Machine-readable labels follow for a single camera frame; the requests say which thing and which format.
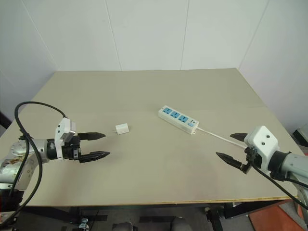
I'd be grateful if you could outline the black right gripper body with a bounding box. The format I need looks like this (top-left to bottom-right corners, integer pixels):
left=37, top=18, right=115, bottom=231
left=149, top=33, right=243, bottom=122
left=241, top=146, right=263, bottom=175

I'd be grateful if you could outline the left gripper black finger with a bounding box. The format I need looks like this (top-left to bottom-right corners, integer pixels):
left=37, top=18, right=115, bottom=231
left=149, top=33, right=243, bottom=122
left=80, top=151, right=111, bottom=164
left=78, top=131, right=107, bottom=142

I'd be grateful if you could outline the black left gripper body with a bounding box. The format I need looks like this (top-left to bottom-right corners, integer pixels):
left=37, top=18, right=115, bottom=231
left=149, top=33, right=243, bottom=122
left=62, top=135, right=82, bottom=164

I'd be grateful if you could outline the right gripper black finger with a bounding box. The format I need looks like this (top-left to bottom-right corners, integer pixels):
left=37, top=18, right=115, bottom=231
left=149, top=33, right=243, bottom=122
left=229, top=132, right=249, bottom=143
left=215, top=152, right=243, bottom=169

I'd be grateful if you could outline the white charger plug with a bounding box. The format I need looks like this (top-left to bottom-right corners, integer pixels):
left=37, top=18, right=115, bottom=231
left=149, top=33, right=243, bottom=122
left=111, top=123, right=131, bottom=136

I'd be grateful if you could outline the white power strip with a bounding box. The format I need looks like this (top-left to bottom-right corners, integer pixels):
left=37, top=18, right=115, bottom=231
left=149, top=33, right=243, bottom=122
left=158, top=104, right=200, bottom=135

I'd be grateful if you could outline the grey black box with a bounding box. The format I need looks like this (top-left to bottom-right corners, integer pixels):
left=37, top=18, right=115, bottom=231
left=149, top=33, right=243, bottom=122
left=292, top=128, right=308, bottom=148

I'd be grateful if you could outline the reddish brown board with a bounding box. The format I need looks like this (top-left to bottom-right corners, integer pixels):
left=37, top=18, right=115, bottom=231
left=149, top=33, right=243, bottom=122
left=248, top=204, right=308, bottom=231

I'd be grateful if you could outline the small metal clamp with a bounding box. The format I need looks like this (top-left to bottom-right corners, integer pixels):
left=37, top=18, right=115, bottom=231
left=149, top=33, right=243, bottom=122
left=77, top=218, right=89, bottom=231

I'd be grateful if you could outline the dark rounded shape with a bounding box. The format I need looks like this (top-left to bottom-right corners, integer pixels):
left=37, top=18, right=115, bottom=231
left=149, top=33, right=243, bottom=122
left=112, top=222, right=136, bottom=231
left=170, top=216, right=191, bottom=231

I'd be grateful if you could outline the white power strip cord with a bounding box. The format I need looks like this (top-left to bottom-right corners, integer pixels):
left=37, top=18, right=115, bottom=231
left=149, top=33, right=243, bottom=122
left=196, top=128, right=248, bottom=148

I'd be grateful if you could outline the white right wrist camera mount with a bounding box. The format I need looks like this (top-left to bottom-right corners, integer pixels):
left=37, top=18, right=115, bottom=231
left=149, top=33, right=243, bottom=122
left=244, top=125, right=279, bottom=176

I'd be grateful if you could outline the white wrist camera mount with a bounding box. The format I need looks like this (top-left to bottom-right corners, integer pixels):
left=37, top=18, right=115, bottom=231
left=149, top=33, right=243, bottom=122
left=54, top=117, right=77, bottom=161
left=244, top=125, right=279, bottom=176

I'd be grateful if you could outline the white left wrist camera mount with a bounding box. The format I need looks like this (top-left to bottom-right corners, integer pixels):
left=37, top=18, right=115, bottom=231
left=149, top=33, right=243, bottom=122
left=54, top=117, right=77, bottom=161

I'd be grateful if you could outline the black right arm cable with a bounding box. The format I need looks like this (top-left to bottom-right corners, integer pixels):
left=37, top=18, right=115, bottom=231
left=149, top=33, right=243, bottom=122
left=244, top=147, right=308, bottom=207

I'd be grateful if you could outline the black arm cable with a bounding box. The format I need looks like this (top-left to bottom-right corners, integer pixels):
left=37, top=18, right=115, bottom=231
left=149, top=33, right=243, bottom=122
left=0, top=101, right=67, bottom=226
left=244, top=147, right=308, bottom=207

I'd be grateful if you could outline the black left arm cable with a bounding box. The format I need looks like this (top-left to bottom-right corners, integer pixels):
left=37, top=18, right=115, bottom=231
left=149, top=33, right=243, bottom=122
left=0, top=101, right=67, bottom=226

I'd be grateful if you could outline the black metal table frame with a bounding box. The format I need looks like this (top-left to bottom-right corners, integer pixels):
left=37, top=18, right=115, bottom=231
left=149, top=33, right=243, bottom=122
left=21, top=199, right=300, bottom=231

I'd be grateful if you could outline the dark panel at wall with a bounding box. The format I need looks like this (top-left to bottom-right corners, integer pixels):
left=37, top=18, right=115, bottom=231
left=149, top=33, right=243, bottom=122
left=0, top=110, right=12, bottom=132

